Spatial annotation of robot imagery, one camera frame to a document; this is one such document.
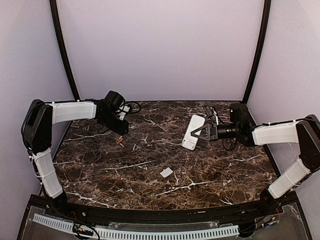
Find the white remote control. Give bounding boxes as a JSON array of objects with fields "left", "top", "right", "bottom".
[{"left": 181, "top": 114, "right": 206, "bottom": 151}]

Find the white battery cover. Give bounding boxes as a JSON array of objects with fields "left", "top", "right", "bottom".
[{"left": 160, "top": 167, "right": 174, "bottom": 178}]

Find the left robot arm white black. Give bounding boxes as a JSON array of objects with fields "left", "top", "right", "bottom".
[{"left": 21, "top": 90, "right": 129, "bottom": 199}]

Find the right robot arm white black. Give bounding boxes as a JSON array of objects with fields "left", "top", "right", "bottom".
[{"left": 182, "top": 103, "right": 320, "bottom": 201}]

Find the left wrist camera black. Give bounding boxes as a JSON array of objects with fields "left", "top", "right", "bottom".
[{"left": 118, "top": 105, "right": 132, "bottom": 120}]

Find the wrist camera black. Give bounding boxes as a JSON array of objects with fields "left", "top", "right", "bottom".
[
  {"left": 204, "top": 106, "right": 216, "bottom": 118},
  {"left": 118, "top": 105, "right": 132, "bottom": 120}
]

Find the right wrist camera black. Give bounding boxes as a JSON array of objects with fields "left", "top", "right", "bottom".
[{"left": 204, "top": 106, "right": 216, "bottom": 118}]

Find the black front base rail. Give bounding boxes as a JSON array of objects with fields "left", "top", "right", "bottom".
[{"left": 18, "top": 193, "right": 312, "bottom": 240}]

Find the white slotted cable duct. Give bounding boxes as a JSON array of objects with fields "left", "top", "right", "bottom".
[{"left": 32, "top": 213, "right": 240, "bottom": 240}]

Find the right black frame post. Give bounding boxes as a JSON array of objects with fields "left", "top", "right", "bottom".
[{"left": 242, "top": 0, "right": 272, "bottom": 105}]

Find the black frame post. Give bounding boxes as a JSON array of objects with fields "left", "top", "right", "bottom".
[
  {"left": 49, "top": 0, "right": 81, "bottom": 100},
  {"left": 242, "top": 0, "right": 272, "bottom": 105}
]

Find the left black frame post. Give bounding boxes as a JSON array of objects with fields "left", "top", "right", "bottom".
[{"left": 49, "top": 0, "right": 81, "bottom": 100}]

